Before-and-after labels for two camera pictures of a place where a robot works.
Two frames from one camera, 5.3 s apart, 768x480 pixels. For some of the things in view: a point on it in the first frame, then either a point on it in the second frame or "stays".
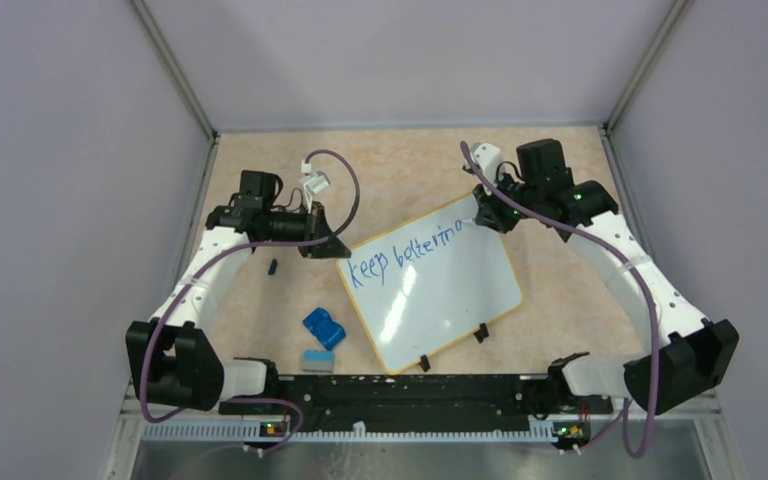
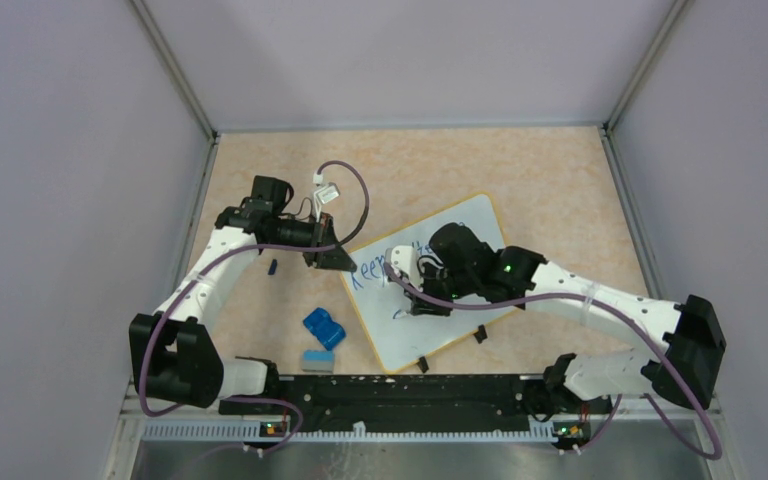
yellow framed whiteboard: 430,282 stays
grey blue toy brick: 318,361 stays
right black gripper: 489,212 → 419,305
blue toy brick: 327,330 stays
